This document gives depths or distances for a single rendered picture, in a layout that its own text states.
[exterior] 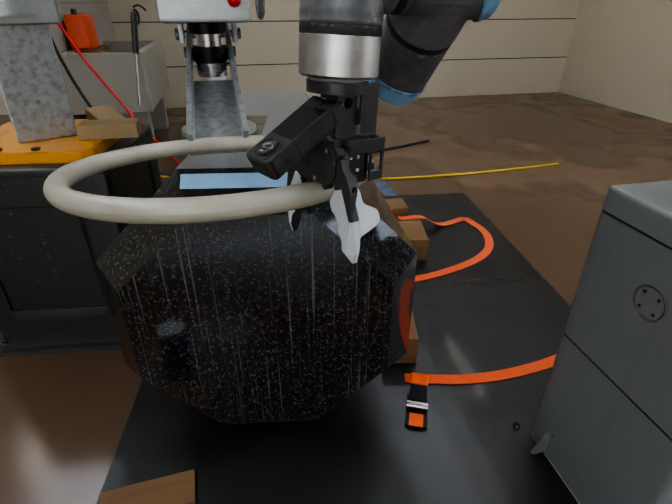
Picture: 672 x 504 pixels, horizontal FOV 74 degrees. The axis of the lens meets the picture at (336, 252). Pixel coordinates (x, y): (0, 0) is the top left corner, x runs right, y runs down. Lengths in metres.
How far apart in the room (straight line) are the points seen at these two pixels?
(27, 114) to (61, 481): 1.20
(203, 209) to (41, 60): 1.46
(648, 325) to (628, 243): 0.18
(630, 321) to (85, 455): 1.54
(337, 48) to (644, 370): 0.97
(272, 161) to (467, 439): 1.26
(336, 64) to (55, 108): 1.54
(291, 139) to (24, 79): 1.51
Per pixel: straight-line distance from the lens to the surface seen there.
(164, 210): 0.53
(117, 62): 4.21
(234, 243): 1.11
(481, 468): 1.53
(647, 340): 1.18
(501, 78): 7.45
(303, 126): 0.51
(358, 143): 0.53
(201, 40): 1.35
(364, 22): 0.51
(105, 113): 2.15
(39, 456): 1.76
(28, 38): 1.92
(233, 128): 1.06
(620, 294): 1.21
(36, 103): 1.94
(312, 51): 0.51
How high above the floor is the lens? 1.22
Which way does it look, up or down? 29 degrees down
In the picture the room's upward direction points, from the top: straight up
